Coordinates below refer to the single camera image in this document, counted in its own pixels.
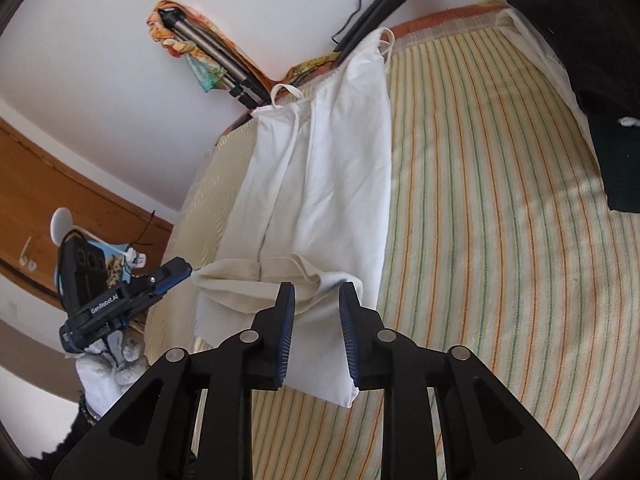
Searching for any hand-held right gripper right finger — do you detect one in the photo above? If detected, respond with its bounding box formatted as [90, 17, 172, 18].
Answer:
[339, 282, 581, 480]

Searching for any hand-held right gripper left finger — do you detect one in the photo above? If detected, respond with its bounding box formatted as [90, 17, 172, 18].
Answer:
[52, 282, 296, 480]

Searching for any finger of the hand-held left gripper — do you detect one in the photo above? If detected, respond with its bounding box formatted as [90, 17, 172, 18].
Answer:
[147, 256, 194, 295]
[122, 291, 167, 322]

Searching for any white camisole top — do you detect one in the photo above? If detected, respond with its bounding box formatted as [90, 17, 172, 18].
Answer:
[192, 27, 396, 408]

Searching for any person's left forearm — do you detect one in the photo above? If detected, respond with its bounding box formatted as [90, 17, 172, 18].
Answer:
[30, 400, 98, 471]

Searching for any person's left hand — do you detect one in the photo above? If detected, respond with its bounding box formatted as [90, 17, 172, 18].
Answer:
[75, 332, 149, 418]

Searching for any leopard print card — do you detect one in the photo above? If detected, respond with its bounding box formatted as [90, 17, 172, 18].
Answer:
[90, 242, 132, 286]

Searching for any white round object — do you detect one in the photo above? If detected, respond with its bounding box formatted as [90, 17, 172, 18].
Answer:
[50, 208, 74, 247]

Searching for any striped bed cover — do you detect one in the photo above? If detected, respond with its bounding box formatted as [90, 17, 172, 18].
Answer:
[145, 2, 616, 480]

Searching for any silver tripod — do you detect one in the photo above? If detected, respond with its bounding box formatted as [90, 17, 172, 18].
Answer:
[159, 7, 273, 109]

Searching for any colourful printed cloth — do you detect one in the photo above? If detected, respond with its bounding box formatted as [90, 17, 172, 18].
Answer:
[146, 0, 281, 95]

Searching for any black tripod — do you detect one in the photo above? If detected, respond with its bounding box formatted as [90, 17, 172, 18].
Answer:
[332, 0, 432, 54]

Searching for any white cloth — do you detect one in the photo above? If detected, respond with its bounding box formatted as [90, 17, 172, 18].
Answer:
[495, 7, 596, 161]

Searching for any black garment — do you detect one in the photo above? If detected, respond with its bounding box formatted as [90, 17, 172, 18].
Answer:
[492, 0, 640, 213]

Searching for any beaded bracelet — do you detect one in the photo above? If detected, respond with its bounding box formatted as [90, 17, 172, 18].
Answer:
[79, 391, 102, 427]

